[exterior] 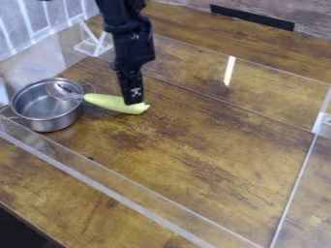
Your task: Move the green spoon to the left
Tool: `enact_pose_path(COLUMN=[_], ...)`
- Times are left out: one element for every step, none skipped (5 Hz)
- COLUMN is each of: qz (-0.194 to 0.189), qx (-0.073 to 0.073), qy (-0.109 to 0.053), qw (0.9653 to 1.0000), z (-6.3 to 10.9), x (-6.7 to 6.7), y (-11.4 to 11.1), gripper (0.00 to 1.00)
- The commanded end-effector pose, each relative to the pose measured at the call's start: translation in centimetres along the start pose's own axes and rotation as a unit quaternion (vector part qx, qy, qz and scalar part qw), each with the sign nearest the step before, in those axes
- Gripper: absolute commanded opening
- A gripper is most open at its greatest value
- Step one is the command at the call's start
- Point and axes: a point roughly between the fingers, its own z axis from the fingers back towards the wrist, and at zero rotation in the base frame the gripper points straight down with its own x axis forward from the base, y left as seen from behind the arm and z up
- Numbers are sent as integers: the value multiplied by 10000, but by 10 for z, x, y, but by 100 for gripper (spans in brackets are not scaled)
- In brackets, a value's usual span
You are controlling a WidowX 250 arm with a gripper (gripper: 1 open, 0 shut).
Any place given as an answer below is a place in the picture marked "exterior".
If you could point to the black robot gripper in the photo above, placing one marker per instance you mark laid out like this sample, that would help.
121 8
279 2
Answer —
131 30

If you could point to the green handled metal spoon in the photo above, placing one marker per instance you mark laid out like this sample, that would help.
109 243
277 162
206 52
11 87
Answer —
106 101

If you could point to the small stainless steel pot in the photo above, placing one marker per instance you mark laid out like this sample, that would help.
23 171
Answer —
39 111

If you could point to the black bar on table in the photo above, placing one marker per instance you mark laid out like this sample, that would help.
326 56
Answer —
261 19

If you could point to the clear acrylic front barrier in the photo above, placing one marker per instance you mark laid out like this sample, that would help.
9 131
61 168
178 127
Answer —
170 214

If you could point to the clear acrylic barrier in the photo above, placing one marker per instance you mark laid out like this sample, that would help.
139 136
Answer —
170 214
305 225

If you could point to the clear acrylic right barrier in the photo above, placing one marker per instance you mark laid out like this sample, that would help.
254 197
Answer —
305 225

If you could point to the clear acrylic triangle bracket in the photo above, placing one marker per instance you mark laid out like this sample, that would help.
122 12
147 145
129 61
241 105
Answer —
94 45

